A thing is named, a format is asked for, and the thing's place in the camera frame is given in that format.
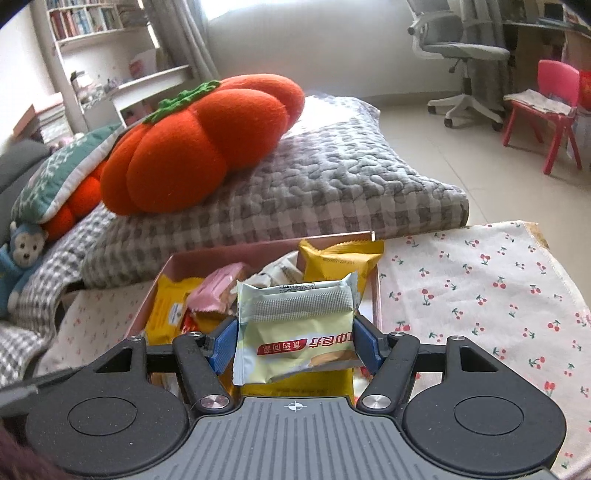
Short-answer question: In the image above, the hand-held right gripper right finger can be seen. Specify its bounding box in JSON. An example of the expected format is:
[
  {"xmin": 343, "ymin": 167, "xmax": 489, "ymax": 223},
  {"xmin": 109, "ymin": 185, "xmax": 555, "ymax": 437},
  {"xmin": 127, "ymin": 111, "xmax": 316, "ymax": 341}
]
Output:
[{"xmin": 353, "ymin": 315, "xmax": 502, "ymax": 412}]

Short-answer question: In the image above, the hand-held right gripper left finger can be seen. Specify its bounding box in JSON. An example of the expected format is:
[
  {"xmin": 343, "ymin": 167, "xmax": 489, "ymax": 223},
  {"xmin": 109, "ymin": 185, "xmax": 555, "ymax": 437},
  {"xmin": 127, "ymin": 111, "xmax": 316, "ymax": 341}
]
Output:
[{"xmin": 90, "ymin": 316, "xmax": 239, "ymax": 415}]

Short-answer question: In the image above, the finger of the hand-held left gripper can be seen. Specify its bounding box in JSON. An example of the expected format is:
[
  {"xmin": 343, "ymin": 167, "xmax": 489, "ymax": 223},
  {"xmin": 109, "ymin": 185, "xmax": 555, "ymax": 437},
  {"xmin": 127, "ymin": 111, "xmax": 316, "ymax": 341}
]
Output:
[{"xmin": 0, "ymin": 367, "xmax": 82, "ymax": 417}]

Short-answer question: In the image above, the pink snack packet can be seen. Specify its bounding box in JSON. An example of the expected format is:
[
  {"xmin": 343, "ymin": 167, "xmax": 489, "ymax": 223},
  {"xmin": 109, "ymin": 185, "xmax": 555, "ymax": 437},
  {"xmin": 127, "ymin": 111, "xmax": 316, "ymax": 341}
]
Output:
[{"xmin": 186, "ymin": 261, "xmax": 256, "ymax": 318}]

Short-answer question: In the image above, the pale green snack packet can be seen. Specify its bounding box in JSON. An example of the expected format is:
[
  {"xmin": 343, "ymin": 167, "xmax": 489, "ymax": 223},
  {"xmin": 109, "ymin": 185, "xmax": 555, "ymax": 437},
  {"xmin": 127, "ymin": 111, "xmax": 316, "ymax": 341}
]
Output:
[{"xmin": 232, "ymin": 271, "xmax": 361, "ymax": 387}]

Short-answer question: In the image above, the pink cardboard box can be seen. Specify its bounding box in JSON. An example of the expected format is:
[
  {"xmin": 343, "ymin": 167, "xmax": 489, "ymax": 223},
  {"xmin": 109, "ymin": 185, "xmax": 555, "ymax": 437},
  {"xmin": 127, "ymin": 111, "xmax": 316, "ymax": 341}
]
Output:
[{"xmin": 124, "ymin": 229, "xmax": 385, "ymax": 398}]

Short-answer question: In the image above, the person's left forearm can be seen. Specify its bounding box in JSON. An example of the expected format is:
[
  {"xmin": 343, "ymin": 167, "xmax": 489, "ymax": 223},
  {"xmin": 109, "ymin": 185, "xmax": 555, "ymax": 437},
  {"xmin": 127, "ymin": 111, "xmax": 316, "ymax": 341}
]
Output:
[{"xmin": 0, "ymin": 414, "xmax": 63, "ymax": 480}]

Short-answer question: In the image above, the small red snack packet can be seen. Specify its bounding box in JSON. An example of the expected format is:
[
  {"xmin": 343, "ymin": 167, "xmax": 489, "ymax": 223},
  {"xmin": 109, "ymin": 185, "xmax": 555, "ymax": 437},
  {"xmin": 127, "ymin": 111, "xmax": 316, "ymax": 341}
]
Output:
[{"xmin": 179, "ymin": 311, "xmax": 205, "ymax": 336}]

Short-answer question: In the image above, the grey checkered blanket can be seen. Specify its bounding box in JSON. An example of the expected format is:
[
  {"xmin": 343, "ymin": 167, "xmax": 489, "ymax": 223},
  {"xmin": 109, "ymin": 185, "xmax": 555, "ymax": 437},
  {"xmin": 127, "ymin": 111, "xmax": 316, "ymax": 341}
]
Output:
[{"xmin": 0, "ymin": 202, "xmax": 117, "ymax": 389}]

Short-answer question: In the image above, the cherry print cloth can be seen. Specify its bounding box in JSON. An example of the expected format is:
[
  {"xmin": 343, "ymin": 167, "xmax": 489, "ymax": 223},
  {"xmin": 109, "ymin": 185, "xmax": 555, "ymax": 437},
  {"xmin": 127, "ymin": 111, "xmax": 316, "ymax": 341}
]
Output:
[{"xmin": 36, "ymin": 220, "xmax": 591, "ymax": 480}]

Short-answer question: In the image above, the blue monkey plush toy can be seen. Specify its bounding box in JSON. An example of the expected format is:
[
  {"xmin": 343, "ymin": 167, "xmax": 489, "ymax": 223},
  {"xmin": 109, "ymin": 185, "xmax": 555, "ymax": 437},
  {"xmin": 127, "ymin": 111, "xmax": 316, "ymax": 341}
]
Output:
[{"xmin": 0, "ymin": 220, "xmax": 50, "ymax": 315}]

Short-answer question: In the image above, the grey checkered pillow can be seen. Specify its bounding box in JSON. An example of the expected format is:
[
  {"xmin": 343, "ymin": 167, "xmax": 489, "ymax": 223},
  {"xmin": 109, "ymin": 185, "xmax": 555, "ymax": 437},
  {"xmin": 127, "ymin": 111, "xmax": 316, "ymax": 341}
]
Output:
[{"xmin": 80, "ymin": 95, "xmax": 470, "ymax": 288}]

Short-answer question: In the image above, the small orange pumpkin pillow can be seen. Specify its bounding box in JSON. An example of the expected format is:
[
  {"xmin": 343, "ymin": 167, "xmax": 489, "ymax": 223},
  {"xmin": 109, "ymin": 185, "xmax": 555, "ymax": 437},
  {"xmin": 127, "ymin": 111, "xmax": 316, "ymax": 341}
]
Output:
[{"xmin": 43, "ymin": 158, "xmax": 110, "ymax": 241}]

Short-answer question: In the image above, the large orange pumpkin pillow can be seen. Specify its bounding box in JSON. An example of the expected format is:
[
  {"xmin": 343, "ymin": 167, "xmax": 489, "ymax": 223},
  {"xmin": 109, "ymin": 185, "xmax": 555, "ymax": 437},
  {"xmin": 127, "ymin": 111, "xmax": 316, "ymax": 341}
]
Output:
[{"xmin": 100, "ymin": 74, "xmax": 307, "ymax": 216}]

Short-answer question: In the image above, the green and white cushion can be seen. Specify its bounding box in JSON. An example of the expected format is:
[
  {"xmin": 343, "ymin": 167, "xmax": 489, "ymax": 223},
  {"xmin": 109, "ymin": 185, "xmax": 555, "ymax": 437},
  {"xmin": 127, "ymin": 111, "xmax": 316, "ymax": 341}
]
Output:
[{"xmin": 10, "ymin": 123, "xmax": 124, "ymax": 225}]

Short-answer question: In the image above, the grey sofa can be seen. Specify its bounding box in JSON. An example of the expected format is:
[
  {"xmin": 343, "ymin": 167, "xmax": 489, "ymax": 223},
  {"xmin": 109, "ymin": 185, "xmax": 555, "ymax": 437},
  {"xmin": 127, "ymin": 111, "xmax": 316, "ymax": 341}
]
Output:
[{"xmin": 0, "ymin": 140, "xmax": 52, "ymax": 207}]

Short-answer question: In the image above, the stack of books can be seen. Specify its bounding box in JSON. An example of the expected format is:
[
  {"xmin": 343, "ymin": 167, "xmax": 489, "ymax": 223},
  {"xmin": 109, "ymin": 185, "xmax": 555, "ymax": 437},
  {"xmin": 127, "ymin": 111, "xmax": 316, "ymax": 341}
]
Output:
[{"xmin": 13, "ymin": 91, "xmax": 71, "ymax": 145}]

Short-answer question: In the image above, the white bookshelf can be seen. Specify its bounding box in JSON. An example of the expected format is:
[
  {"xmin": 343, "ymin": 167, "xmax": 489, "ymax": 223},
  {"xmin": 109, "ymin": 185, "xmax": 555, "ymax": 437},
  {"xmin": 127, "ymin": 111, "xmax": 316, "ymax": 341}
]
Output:
[{"xmin": 45, "ymin": 0, "xmax": 195, "ymax": 136}]

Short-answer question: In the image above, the newspaper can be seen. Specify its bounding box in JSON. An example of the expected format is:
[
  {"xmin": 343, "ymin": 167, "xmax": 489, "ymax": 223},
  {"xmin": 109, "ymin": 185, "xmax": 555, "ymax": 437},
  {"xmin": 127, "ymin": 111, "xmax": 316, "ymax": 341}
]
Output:
[{"xmin": 503, "ymin": 89, "xmax": 576, "ymax": 116}]

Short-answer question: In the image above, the grey office chair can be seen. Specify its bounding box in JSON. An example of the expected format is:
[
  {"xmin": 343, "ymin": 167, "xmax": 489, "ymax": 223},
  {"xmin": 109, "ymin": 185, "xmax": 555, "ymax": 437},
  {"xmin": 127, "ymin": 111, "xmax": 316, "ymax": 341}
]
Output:
[{"xmin": 406, "ymin": 0, "xmax": 512, "ymax": 133}]

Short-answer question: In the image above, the grey curtain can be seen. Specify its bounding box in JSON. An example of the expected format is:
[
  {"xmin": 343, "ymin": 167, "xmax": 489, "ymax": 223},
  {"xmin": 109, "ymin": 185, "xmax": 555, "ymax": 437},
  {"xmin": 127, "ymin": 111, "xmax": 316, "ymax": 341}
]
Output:
[{"xmin": 144, "ymin": 0, "xmax": 221, "ymax": 82}]

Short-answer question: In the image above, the pink plastic child chair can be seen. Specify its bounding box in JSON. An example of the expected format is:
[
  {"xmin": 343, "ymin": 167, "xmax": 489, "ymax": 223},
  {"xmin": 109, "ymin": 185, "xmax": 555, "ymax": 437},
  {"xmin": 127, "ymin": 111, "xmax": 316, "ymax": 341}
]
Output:
[{"xmin": 502, "ymin": 59, "xmax": 584, "ymax": 176}]

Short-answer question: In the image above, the red bag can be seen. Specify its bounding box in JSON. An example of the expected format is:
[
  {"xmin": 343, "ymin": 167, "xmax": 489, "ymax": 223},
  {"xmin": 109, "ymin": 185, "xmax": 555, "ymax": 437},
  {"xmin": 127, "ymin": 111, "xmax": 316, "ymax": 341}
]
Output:
[{"xmin": 577, "ymin": 69, "xmax": 591, "ymax": 112}]

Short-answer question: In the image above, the wooden desk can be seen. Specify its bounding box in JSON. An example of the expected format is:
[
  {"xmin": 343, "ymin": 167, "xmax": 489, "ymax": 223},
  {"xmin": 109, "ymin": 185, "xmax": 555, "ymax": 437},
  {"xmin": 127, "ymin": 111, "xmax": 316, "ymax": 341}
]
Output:
[{"xmin": 501, "ymin": 0, "xmax": 591, "ymax": 72}]

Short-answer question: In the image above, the row of shelf books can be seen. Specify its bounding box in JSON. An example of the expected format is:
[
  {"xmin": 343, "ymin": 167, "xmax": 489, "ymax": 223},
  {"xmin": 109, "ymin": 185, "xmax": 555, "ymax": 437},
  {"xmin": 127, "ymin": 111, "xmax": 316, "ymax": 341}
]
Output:
[{"xmin": 47, "ymin": 4, "xmax": 126, "ymax": 41}]

